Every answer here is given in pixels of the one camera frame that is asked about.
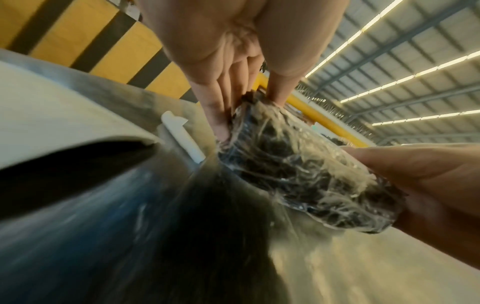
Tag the person's right hand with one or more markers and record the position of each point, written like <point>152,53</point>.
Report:
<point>438,193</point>

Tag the yellow pipe guardrail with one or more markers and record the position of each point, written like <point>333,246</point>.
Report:
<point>322,115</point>

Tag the yellow black striped barrier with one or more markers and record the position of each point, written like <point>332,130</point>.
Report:
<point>112,53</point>

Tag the person's left hand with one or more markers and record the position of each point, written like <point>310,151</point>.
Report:
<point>225,35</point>

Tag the pile of white labels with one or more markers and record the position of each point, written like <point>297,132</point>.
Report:
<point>56,118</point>

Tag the black package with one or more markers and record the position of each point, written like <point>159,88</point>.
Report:
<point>300,178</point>

